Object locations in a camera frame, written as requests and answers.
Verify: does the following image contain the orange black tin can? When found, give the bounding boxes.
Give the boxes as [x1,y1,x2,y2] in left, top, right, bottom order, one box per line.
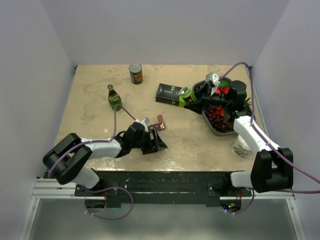
[128,63,143,85]

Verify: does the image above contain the green lime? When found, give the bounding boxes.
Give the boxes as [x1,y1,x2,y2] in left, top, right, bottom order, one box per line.
[219,77,232,89]

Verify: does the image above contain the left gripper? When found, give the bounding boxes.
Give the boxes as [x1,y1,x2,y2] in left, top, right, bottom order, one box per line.
[131,128,167,155]

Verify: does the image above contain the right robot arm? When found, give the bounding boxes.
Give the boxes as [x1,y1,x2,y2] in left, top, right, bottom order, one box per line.
[180,80,294,197]

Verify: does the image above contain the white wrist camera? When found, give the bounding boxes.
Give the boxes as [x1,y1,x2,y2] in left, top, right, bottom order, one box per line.
[205,72,220,96]
[135,117,150,132]

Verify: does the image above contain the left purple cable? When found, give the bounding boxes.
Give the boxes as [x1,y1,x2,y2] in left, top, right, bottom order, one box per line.
[47,104,138,221]

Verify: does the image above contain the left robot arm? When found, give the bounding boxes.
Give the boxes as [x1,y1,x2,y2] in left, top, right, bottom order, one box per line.
[42,120,168,196]

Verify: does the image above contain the red weekly pill organizer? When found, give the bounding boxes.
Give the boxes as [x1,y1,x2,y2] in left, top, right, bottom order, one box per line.
[148,114,167,133]

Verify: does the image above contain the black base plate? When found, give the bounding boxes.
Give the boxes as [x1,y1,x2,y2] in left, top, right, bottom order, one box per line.
[74,171,252,208]

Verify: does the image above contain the dark red grapes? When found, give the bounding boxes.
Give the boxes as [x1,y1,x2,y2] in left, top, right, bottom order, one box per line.
[194,84,230,133]

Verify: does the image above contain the green glass bottle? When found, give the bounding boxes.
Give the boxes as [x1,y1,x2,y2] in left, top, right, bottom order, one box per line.
[107,84,122,111]

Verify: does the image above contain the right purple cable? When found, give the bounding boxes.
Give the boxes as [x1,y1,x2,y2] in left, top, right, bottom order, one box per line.
[218,61,320,216]

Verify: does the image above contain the black green carton box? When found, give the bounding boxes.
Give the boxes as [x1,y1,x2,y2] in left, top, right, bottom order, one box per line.
[155,83,185,107]

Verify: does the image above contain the grey fruit tray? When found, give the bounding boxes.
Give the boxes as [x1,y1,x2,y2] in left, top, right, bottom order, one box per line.
[191,76,256,137]

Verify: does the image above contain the purple cable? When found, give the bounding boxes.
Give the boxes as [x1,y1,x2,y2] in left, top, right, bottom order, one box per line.
[218,61,320,216]
[47,104,138,221]

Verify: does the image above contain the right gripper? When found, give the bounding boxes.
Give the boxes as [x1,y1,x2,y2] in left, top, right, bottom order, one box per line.
[184,82,232,115]

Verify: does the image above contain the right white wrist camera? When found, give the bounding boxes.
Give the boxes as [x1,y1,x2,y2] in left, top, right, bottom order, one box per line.
[205,72,220,96]

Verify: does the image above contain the white paper cup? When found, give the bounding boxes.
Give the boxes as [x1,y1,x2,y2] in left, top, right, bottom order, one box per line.
[232,135,253,158]

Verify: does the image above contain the small pineapple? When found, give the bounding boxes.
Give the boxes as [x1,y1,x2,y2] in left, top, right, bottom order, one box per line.
[243,97,253,111]

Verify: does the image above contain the green pill bottle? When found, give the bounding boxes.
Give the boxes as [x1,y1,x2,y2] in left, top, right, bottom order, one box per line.
[179,86,197,107]

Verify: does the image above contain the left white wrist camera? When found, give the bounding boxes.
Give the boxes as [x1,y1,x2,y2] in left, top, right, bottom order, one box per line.
[135,117,150,132]

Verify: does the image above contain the aluminium frame rail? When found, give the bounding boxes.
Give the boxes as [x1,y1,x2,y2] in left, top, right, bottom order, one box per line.
[244,65,306,240]

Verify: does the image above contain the left red apple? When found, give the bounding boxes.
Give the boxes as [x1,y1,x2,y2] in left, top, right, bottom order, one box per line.
[215,88,224,94]

